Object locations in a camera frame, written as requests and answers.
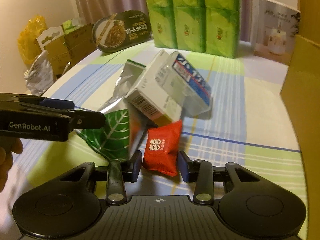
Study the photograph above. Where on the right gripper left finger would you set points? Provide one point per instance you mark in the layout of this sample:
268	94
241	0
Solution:
120	172

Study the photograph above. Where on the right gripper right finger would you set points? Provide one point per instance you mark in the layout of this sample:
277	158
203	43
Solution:
199	172

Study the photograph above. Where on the silver green leaf pouch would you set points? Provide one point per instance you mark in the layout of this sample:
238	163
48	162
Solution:
124	124

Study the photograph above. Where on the red candy packet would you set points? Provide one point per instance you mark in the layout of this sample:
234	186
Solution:
161	149

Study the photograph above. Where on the clear blue-label plastic case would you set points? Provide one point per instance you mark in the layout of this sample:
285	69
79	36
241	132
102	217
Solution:
185	84

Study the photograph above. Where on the white mecobalamin tablet box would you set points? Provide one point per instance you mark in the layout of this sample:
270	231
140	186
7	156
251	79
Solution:
150	98

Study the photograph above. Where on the person's left hand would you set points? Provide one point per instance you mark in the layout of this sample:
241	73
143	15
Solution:
7	161

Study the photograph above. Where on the crumpled silver foil bag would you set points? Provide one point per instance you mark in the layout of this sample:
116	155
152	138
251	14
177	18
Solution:
40	76

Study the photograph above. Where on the yellow plastic bag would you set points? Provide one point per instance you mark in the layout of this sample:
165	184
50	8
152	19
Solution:
28	45

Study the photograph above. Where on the brown cardboard boxes stack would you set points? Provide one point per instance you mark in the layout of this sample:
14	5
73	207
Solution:
66	50

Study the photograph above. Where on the oval instant meal box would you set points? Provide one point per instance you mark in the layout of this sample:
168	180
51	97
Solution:
120	31

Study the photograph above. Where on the large cardboard box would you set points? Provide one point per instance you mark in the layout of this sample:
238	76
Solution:
300	95

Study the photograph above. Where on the green tissue pack bundle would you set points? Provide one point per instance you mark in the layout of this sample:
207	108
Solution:
204	26

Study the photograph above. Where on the white humidifier box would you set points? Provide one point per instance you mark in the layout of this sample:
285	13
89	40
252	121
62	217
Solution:
274	26

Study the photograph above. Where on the wooden door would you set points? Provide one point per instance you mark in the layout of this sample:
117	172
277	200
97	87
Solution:
309	23

